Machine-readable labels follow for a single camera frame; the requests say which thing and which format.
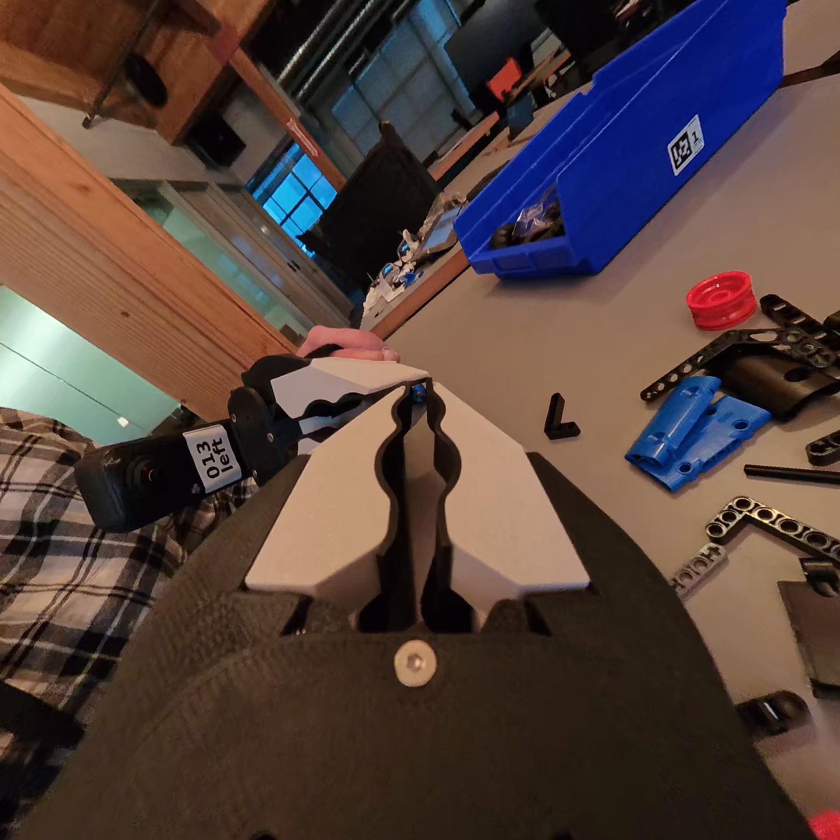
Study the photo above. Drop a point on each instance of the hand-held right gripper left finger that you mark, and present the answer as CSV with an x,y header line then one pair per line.
x,y
321,525

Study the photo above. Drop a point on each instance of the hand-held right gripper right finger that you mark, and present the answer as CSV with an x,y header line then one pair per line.
x,y
505,525

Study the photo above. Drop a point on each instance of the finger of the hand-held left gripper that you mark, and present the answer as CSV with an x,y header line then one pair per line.
x,y
318,430
348,377

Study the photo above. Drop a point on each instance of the straight black beam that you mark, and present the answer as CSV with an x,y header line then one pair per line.
x,y
771,715

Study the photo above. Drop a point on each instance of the person's left forearm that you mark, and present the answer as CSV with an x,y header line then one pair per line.
x,y
65,590

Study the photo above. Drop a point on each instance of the grey desk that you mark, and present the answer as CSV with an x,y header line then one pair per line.
x,y
590,328

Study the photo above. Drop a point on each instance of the person's left hand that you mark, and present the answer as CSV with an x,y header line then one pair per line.
x,y
358,341

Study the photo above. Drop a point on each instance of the small black angled piece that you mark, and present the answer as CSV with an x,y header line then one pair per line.
x,y
558,423

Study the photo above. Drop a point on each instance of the tablet device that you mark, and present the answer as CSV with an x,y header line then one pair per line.
x,y
439,233

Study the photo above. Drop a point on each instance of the small thin grey beam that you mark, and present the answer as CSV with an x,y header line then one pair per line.
x,y
699,571

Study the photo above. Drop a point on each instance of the crinkled clear bag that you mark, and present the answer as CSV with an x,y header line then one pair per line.
x,y
538,210

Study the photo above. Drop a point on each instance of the black L-shaped beam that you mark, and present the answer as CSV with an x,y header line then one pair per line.
x,y
774,525

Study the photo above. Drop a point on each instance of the long black axle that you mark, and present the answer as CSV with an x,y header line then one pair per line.
x,y
787,474

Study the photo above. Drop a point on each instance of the black curved toy shell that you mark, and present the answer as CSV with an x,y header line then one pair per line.
x,y
774,387

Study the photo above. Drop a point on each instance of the black rectangular panel piece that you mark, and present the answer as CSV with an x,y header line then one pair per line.
x,y
817,630

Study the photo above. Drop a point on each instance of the blue plastic bin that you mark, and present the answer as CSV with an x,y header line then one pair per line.
x,y
623,164

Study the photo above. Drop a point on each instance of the wooden post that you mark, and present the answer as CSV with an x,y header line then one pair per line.
x,y
98,249

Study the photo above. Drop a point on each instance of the black beam frame assembly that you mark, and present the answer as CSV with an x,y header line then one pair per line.
x,y
709,358

